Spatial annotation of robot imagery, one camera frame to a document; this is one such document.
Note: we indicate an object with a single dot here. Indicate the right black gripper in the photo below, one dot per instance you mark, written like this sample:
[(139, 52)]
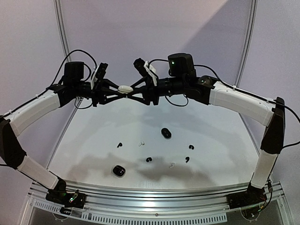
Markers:
[(153, 93)]

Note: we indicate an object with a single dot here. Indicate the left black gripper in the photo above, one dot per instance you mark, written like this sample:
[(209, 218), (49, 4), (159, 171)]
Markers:
[(101, 90)]

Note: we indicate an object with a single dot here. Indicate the white earbud charging case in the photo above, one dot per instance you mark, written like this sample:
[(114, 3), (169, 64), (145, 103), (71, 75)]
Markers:
[(124, 89)]

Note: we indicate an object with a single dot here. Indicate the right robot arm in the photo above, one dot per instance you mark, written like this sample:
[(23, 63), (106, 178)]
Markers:
[(212, 91)]

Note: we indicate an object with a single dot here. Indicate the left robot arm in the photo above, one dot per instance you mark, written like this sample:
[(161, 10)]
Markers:
[(56, 96)]

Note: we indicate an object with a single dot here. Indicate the black oval charging case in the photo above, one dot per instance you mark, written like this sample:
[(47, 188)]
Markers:
[(166, 133)]

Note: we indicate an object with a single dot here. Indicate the glossy black charging case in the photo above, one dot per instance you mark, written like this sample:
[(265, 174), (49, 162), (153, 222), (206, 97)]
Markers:
[(119, 171)]

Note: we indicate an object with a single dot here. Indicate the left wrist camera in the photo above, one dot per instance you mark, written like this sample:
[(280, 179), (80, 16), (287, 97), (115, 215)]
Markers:
[(98, 74)]

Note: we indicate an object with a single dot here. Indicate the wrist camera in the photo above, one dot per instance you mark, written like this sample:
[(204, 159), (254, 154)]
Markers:
[(98, 74), (146, 70)]

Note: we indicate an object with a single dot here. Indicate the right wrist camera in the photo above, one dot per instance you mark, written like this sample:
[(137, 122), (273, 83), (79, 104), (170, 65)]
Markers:
[(146, 70)]

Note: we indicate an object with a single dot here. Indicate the left aluminium frame post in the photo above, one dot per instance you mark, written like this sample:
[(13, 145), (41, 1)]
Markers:
[(62, 31)]

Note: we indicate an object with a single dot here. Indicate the aluminium frame post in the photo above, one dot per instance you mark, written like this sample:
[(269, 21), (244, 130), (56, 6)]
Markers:
[(62, 31), (247, 41)]

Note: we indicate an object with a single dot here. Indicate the aluminium front rail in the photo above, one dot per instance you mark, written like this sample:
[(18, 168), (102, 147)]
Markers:
[(144, 199)]

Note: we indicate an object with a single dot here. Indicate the right aluminium frame post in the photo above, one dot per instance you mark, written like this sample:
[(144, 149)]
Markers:
[(247, 41)]

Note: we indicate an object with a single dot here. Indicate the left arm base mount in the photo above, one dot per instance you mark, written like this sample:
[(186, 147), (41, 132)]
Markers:
[(68, 199)]

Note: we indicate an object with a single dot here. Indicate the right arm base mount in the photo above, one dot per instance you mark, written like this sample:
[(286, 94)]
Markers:
[(245, 198)]

